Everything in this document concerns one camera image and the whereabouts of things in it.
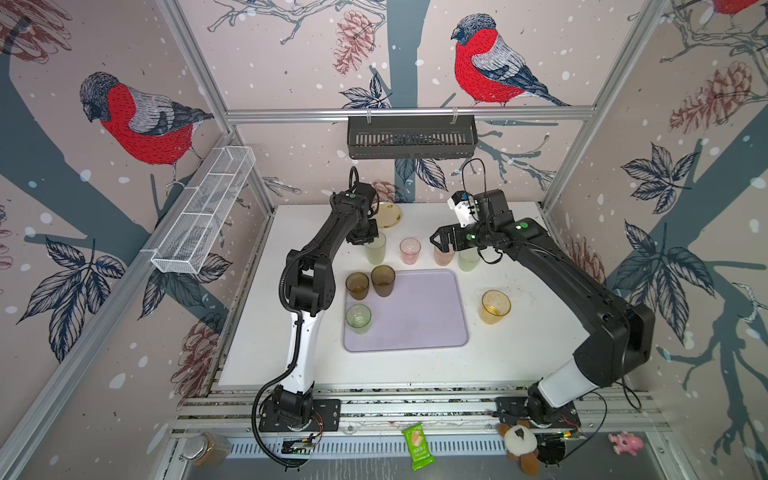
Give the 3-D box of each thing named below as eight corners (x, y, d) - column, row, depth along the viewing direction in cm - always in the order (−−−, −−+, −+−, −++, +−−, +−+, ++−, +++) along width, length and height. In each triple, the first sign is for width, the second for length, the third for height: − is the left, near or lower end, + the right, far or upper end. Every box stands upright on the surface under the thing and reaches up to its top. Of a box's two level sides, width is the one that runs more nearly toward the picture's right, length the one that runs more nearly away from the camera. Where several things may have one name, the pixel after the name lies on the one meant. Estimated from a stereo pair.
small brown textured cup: (347, 300, 96) (344, 290, 91) (348, 283, 100) (346, 272, 95) (368, 300, 96) (366, 290, 91) (369, 283, 100) (368, 272, 95)
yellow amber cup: (479, 325, 90) (485, 314, 84) (474, 301, 95) (480, 289, 89) (506, 325, 90) (514, 314, 84) (500, 301, 95) (507, 289, 89)
